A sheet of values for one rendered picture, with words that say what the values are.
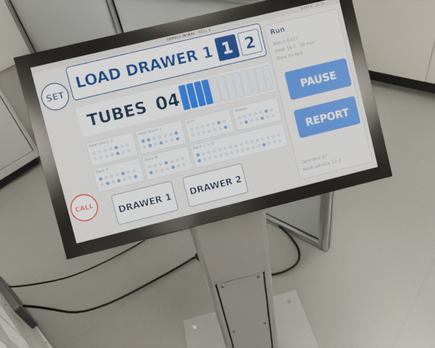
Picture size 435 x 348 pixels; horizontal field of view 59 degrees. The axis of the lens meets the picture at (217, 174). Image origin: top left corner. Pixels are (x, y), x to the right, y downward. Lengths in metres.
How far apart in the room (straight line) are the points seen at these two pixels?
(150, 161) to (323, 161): 0.27
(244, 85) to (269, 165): 0.13
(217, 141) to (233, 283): 0.45
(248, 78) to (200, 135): 0.11
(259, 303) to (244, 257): 0.21
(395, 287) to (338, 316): 0.26
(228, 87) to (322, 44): 0.16
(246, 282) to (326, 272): 0.76
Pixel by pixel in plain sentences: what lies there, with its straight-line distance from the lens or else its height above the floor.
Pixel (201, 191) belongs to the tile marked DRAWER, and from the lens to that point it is 0.59.
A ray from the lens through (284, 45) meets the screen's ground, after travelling 0.63.
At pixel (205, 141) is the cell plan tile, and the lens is 0.59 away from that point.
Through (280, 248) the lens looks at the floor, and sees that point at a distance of 1.74.
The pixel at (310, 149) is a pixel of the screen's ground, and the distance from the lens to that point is 0.61.
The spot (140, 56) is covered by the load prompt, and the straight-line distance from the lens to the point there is 0.61.
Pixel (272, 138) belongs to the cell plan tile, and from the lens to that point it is 0.60.
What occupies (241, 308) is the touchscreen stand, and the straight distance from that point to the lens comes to 1.06.
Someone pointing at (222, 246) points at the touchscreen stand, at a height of 0.75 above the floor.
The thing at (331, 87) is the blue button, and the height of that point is 1.08.
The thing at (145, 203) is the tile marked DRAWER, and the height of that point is 1.00.
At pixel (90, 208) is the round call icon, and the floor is 1.01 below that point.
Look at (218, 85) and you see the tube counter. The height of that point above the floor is 1.12.
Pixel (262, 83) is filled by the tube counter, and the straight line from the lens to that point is 0.61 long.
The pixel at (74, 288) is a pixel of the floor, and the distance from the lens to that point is 1.87.
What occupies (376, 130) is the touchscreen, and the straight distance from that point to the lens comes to 0.65.
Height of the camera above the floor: 1.41
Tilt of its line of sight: 42 degrees down
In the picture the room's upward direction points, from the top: 11 degrees counter-clockwise
